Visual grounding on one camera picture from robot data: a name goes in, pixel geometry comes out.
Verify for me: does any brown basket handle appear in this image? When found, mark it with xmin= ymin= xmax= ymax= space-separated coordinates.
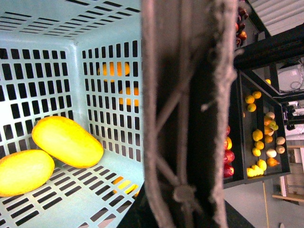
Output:
xmin=142 ymin=0 xmax=238 ymax=228

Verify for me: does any yellow mango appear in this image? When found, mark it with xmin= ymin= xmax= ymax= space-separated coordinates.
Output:
xmin=32 ymin=116 xmax=104 ymax=168

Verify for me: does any light blue plastic basket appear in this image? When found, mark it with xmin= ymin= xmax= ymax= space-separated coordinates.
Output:
xmin=0 ymin=0 xmax=144 ymax=228

